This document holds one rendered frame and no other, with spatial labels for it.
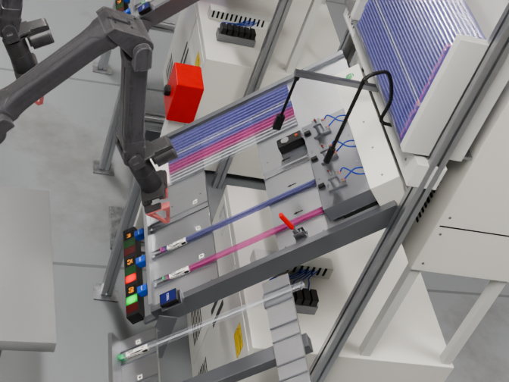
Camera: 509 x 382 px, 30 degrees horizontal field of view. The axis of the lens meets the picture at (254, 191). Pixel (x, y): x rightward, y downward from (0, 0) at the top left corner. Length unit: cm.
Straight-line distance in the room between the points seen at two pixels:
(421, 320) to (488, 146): 87
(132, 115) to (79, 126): 200
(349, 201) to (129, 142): 57
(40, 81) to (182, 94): 128
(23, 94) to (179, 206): 82
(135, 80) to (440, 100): 69
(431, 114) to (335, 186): 36
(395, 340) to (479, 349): 115
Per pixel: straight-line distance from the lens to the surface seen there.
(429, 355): 298
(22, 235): 285
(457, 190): 243
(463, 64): 216
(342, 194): 243
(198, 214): 273
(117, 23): 207
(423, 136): 226
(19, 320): 263
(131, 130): 232
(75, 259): 367
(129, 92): 222
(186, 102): 335
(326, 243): 245
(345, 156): 252
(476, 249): 261
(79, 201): 390
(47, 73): 210
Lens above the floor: 259
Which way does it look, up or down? 38 degrees down
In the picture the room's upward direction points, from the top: 22 degrees clockwise
